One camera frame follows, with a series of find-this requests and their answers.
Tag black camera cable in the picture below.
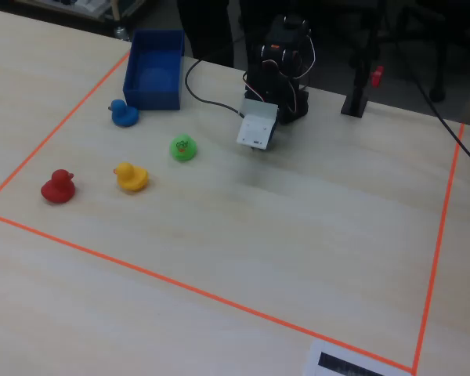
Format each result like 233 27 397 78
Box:
184 46 246 117

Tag blue plastic box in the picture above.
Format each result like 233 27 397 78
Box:
122 28 186 112

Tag red rubber duck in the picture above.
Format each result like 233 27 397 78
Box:
40 168 77 205

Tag black office chair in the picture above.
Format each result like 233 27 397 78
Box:
237 0 338 31
387 0 470 103

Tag white paper with black bar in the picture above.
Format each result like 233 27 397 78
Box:
300 338 414 376

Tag blue rubber duck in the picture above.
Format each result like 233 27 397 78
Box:
108 98 140 128

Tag yellow rubber duck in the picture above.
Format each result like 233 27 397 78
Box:
113 161 150 193

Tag person dark trousers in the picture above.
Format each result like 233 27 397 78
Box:
175 0 237 68

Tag green rubber duck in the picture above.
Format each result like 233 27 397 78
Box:
168 133 199 163

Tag black clamp stand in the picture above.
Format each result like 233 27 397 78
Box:
340 0 385 119

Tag long black cable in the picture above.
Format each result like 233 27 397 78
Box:
395 38 470 175

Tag orange tape strip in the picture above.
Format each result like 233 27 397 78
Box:
0 210 416 373
411 122 467 375
0 50 132 209

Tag cluttered shelf unit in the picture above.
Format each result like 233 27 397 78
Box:
19 0 152 24

